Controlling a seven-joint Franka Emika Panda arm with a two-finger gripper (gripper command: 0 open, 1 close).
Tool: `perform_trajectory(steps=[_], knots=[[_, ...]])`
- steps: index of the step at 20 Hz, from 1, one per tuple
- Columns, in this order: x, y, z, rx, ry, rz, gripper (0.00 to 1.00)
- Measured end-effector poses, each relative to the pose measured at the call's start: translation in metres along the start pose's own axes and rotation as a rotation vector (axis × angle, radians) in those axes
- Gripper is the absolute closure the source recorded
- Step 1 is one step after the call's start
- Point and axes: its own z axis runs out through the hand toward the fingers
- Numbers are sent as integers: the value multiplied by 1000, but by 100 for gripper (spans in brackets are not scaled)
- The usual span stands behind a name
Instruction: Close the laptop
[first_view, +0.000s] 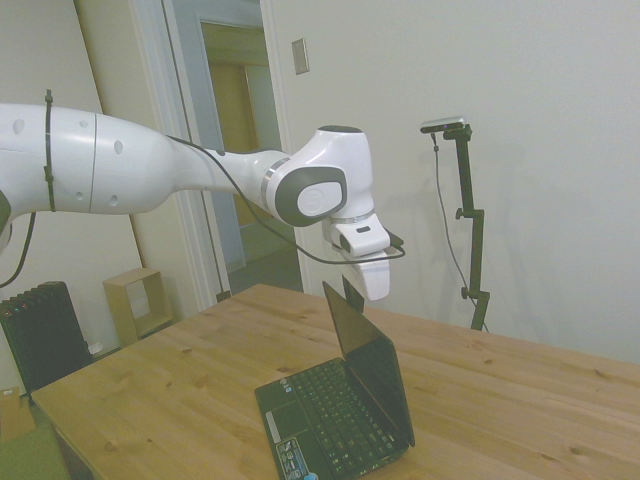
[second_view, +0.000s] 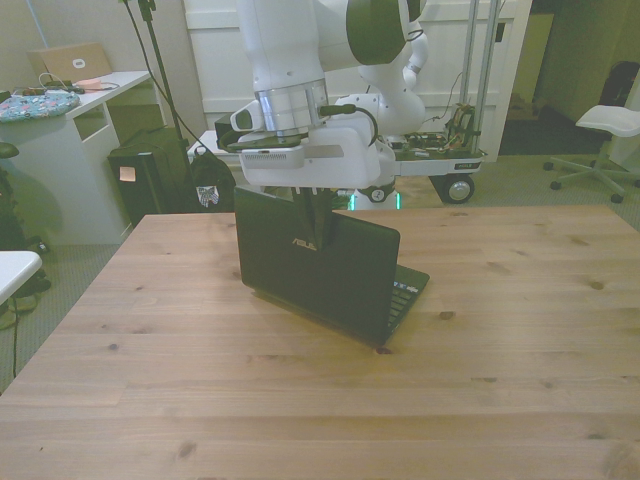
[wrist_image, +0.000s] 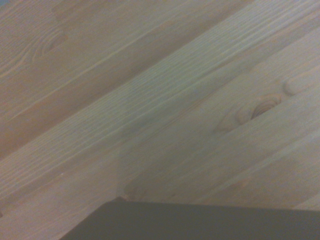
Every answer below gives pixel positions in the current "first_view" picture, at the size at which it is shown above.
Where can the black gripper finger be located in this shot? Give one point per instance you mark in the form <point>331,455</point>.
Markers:
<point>354,295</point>

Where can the grey exterior camera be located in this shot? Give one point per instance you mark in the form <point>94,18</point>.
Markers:
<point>442,124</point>

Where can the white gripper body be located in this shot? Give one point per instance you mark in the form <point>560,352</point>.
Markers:
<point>372,270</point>

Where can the black oil radiator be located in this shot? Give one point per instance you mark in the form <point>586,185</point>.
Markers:
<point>42,335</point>

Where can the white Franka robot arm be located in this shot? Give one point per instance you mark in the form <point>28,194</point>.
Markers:
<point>125,170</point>

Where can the small cardboard box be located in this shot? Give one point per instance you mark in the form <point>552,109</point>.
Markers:
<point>15,415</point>

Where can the small white floor object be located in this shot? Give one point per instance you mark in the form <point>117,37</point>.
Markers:
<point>96,347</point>

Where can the black netbook laptop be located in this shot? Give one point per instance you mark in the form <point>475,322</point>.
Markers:
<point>350,415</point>

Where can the open wooden cube shelf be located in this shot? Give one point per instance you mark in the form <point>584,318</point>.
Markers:
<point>127,305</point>

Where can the green rug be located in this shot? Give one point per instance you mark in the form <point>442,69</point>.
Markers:
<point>27,457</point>

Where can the black camera stand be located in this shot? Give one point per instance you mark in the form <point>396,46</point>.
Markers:
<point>470,210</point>

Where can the beige wall switch plate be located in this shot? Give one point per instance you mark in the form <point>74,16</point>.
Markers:
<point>300,56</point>

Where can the white door frame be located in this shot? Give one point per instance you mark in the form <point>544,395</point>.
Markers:
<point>185,90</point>

